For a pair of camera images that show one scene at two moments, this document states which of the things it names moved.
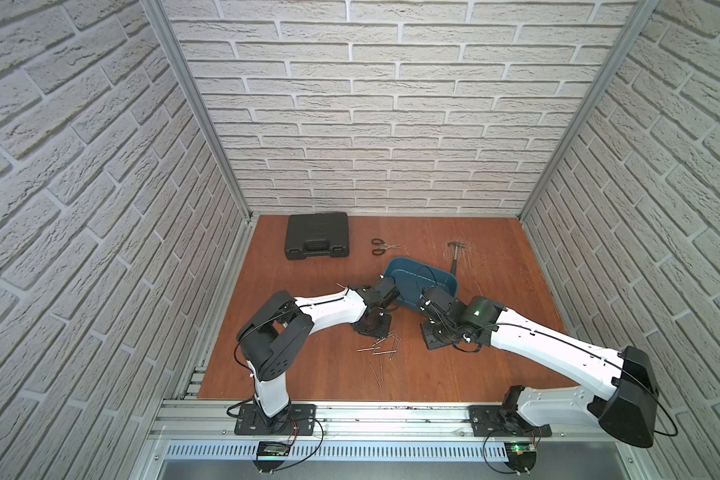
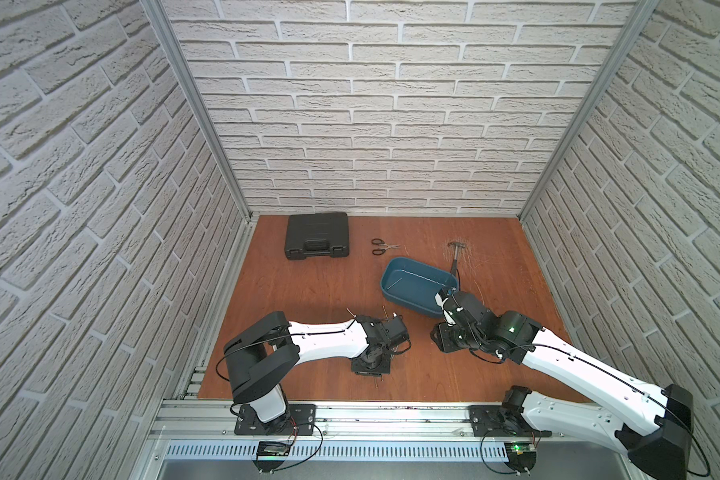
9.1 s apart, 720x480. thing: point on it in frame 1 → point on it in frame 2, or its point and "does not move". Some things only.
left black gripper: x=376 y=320 → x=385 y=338
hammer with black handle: x=457 y=245 does not move
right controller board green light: x=521 y=453 does not move
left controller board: x=273 y=448 does not move
